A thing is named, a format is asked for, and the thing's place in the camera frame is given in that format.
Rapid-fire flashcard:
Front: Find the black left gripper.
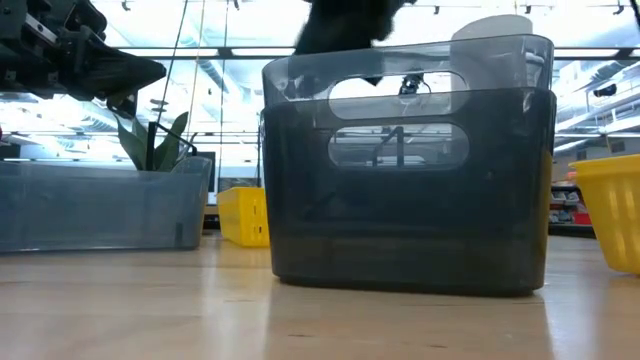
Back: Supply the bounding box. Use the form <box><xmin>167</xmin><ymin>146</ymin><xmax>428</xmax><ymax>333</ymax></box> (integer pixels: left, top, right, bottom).
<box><xmin>0</xmin><ymin>0</ymin><xmax>167</xmax><ymax>120</ymax></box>

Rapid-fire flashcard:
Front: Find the smoke grey translucent bin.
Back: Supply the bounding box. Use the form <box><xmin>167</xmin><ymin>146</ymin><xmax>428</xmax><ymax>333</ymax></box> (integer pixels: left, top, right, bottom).
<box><xmin>259</xmin><ymin>87</ymin><xmax>558</xmax><ymax>297</ymax></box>
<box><xmin>0</xmin><ymin>155</ymin><xmax>214</xmax><ymax>254</ymax></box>
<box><xmin>261</xmin><ymin>33</ymin><xmax>555</xmax><ymax>121</ymax></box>

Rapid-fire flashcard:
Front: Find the yellow perforated plastic basket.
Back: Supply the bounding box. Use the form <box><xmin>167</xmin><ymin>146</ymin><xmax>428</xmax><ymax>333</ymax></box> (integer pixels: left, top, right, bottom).
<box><xmin>216</xmin><ymin>186</ymin><xmax>272</xmax><ymax>249</ymax></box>
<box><xmin>569</xmin><ymin>153</ymin><xmax>640</xmax><ymax>277</ymax></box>

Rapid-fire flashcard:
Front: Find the green plant white pot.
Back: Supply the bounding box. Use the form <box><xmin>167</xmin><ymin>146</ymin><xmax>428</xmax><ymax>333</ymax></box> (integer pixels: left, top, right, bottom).
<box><xmin>113</xmin><ymin>110</ymin><xmax>191</xmax><ymax>174</ymax></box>

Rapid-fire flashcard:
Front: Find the white shade wooden base lamp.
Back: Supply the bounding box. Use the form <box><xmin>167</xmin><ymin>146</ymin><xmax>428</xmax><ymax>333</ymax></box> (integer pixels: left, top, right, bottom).
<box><xmin>451</xmin><ymin>13</ymin><xmax>535</xmax><ymax>91</ymax></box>

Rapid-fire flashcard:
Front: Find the red bin storage shelving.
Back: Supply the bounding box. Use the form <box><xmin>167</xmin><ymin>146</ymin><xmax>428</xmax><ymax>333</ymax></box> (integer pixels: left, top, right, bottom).
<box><xmin>547</xmin><ymin>178</ymin><xmax>594</xmax><ymax>237</ymax></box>

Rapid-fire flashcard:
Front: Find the black overhead rig camera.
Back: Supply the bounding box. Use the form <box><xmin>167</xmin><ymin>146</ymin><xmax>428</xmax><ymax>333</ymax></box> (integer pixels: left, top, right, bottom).
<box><xmin>398</xmin><ymin>73</ymin><xmax>427</xmax><ymax>97</ymax></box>

